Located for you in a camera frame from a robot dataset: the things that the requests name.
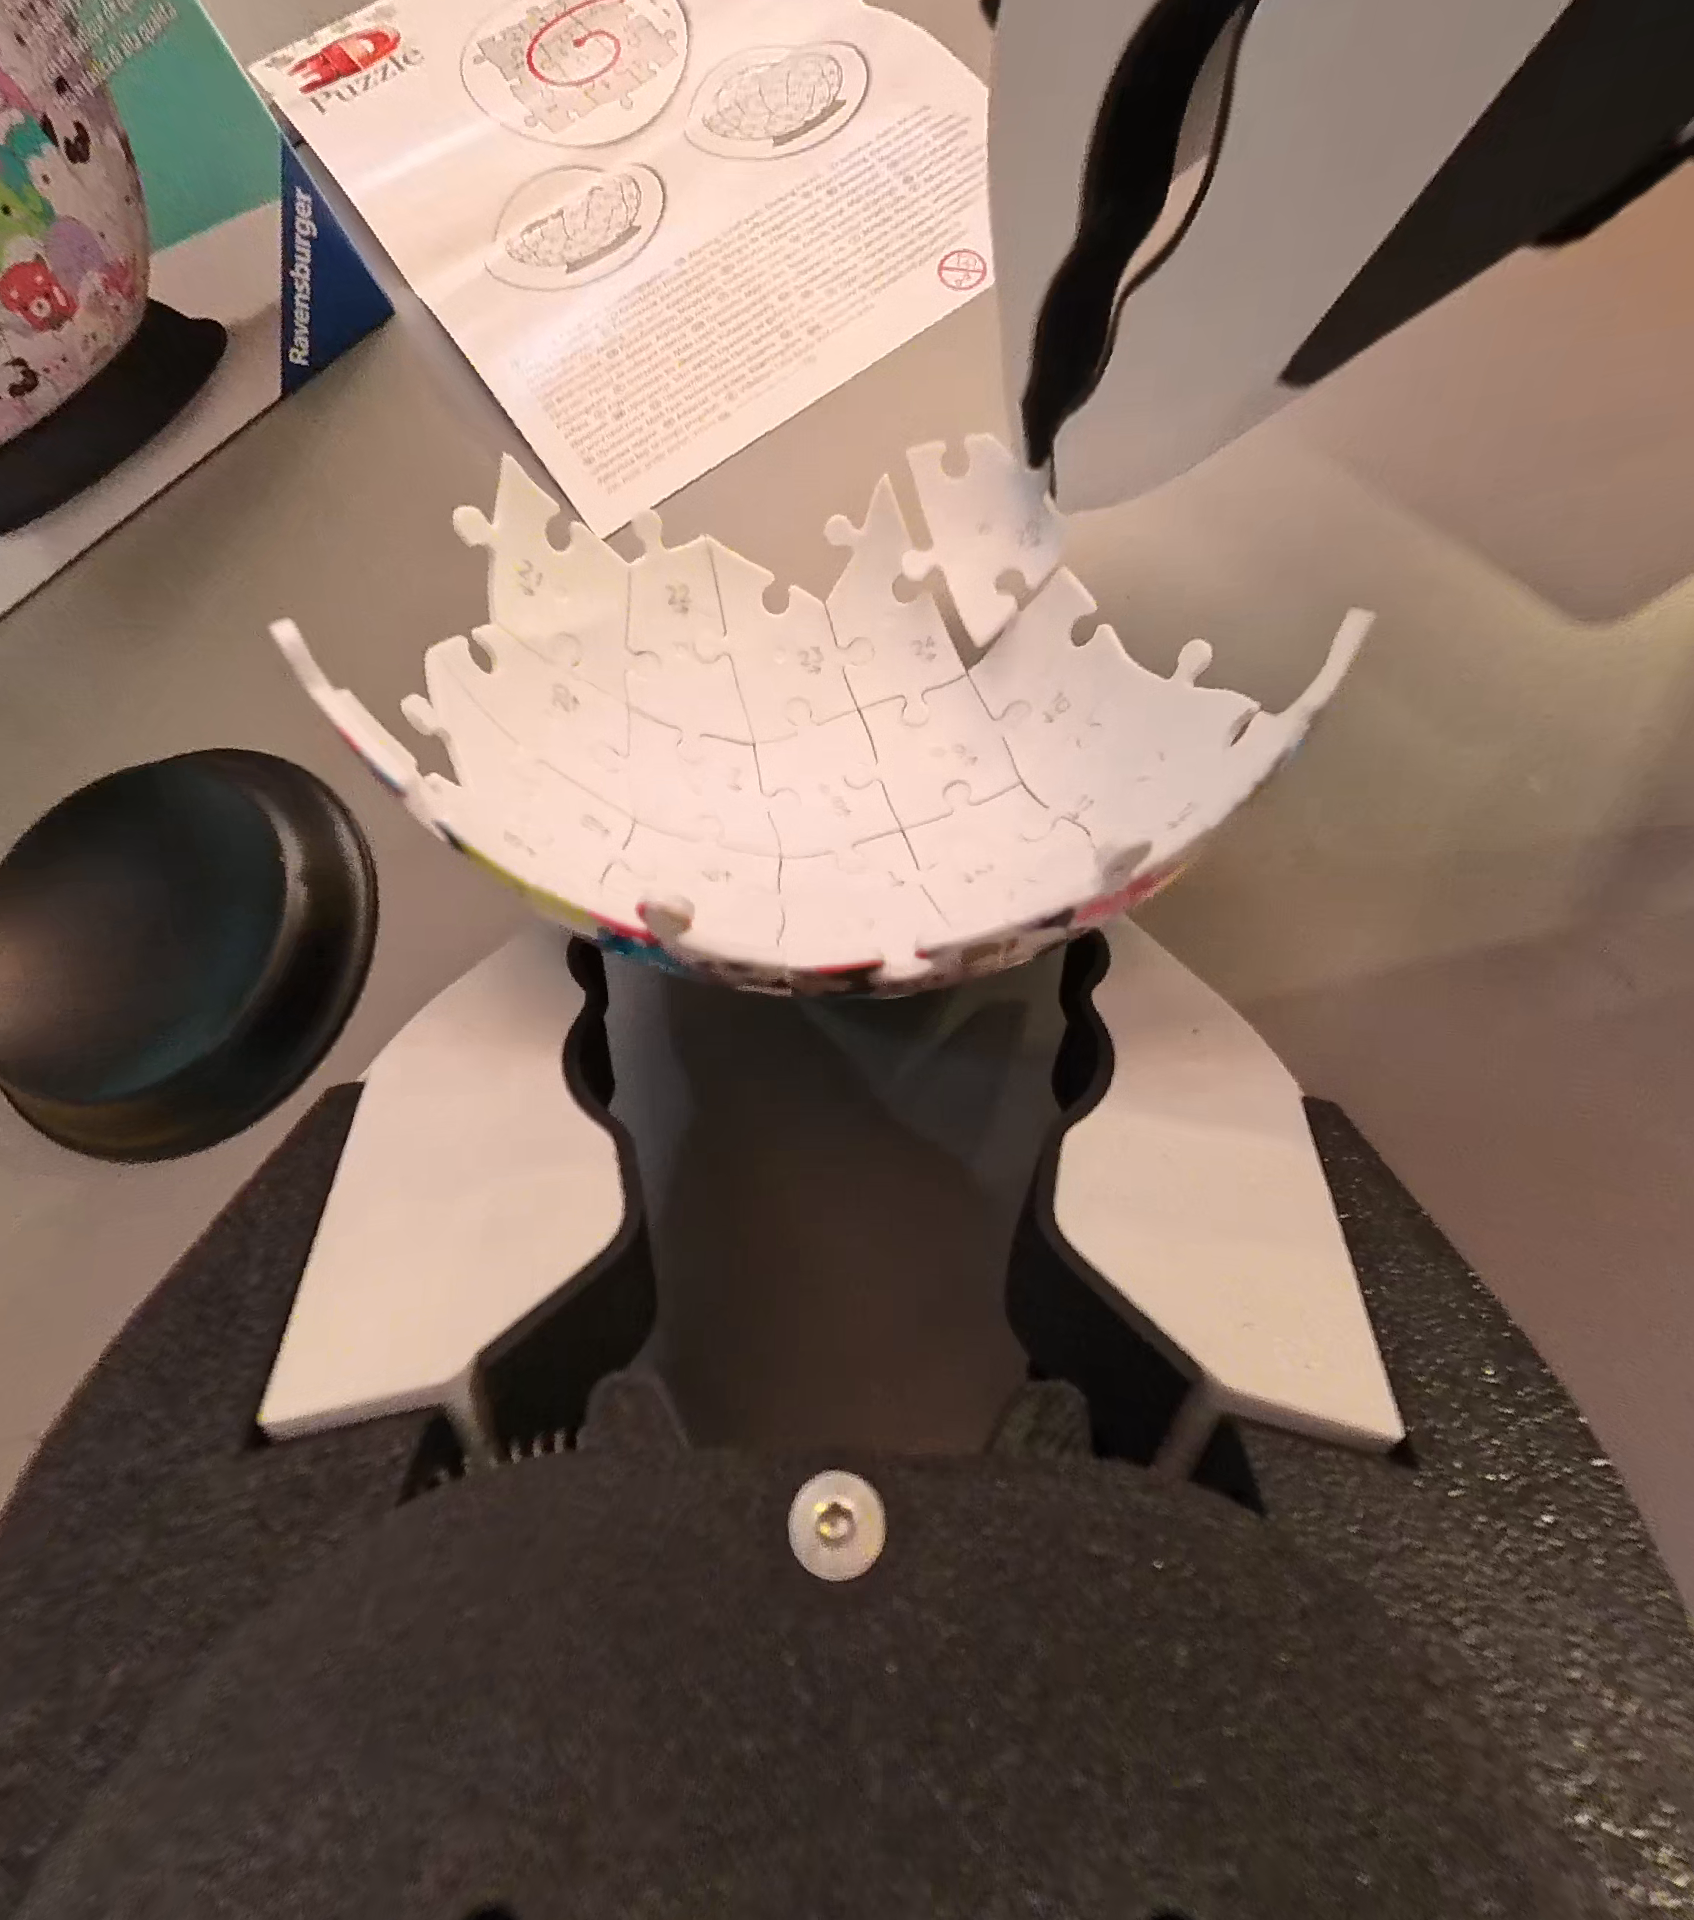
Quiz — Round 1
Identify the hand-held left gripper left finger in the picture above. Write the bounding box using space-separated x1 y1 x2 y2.
255 923 643 1443

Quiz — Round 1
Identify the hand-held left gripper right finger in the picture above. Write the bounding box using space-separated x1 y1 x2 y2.
1021 916 1408 1459

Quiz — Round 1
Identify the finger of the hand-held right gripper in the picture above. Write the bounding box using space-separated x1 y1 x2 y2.
991 0 1260 457
1036 0 1575 512

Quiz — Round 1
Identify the white puzzle piece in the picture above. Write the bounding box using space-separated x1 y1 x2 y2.
899 432 1076 639

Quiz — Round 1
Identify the assembled white puzzle section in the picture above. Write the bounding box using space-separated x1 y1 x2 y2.
265 450 1379 993

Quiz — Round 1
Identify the black round ball stand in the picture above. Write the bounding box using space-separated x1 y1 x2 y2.
0 749 380 1164

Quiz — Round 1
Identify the colourful puzzle box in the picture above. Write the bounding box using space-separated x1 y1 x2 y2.
0 0 399 697

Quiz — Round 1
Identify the white instruction leaflet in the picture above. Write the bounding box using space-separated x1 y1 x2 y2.
251 0 1017 539

